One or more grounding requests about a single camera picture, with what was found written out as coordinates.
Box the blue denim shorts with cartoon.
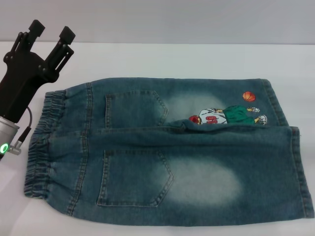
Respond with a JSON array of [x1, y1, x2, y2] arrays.
[[23, 77, 315, 218]]

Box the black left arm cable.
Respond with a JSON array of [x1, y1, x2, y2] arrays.
[[8, 105, 34, 156]]

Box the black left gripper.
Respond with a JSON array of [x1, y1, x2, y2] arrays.
[[0, 19, 76, 124]]

